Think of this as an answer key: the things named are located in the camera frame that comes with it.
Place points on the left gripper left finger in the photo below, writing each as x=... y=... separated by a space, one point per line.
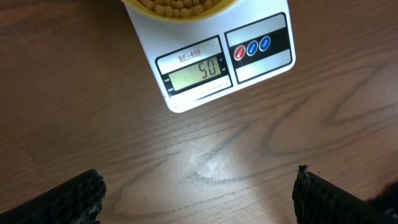
x=76 y=201

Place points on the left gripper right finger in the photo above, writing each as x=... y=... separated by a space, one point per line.
x=317 y=201

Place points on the white digital kitchen scale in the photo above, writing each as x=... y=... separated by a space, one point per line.
x=197 y=62

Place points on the soybeans in bowl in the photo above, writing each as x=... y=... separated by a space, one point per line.
x=179 y=8

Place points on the yellow bowl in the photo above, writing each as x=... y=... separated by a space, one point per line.
x=220 y=7

